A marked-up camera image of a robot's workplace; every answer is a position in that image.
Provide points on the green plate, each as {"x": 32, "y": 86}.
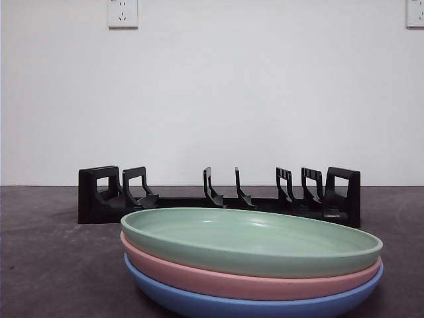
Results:
{"x": 232, "y": 232}

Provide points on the pink plate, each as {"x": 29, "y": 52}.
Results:
{"x": 198, "y": 281}

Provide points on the blue plate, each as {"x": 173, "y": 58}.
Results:
{"x": 198, "y": 306}

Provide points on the black plate rack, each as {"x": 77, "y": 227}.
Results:
{"x": 99, "y": 212}

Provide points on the white wall socket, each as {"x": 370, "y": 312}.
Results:
{"x": 123, "y": 16}
{"x": 415, "y": 15}

